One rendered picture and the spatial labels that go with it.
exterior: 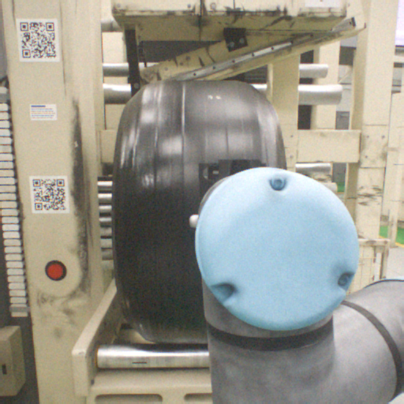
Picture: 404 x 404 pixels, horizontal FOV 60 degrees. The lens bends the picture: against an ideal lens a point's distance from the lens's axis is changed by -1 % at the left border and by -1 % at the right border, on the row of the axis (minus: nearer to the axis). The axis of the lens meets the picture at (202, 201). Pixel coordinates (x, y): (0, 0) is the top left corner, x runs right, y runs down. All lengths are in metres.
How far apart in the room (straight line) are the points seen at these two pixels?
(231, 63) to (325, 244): 0.98
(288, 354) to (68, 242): 0.63
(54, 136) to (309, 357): 0.64
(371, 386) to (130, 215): 0.39
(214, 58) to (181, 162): 0.63
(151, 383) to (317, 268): 0.63
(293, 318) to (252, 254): 0.03
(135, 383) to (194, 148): 0.47
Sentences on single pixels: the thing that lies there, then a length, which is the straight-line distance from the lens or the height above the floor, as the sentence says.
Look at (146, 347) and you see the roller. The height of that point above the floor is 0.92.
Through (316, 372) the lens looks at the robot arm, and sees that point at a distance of 0.21.
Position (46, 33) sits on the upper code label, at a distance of 0.77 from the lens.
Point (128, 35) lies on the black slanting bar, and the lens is 1.07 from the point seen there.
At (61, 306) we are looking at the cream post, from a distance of 0.83.
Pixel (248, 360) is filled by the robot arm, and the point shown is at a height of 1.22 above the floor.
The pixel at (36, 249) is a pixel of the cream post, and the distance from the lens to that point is 0.80.
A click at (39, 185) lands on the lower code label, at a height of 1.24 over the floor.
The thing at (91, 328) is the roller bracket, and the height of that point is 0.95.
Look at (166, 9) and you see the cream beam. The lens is 1.01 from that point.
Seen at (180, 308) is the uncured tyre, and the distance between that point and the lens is 0.59.
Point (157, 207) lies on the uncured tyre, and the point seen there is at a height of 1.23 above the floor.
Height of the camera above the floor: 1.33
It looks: 10 degrees down
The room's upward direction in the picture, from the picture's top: straight up
